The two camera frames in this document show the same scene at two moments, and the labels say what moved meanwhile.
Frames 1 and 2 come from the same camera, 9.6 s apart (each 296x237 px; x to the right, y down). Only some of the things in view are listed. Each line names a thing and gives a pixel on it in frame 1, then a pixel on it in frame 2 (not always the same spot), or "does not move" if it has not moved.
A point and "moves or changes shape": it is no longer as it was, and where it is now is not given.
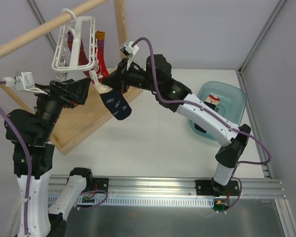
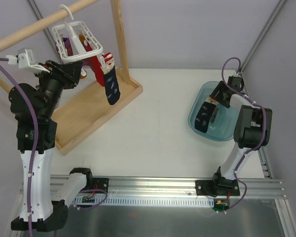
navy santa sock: (117, 104) to (111, 81)
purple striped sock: (83, 58) to (68, 46)
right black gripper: (122, 74) to (222, 93)
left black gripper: (64, 94) to (64, 73)
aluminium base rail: (160, 186) does not move
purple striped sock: (100, 35) to (87, 61)
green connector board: (219, 207) does not move
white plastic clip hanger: (76, 47) moves or changes shape
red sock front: (102, 69) to (94, 62)
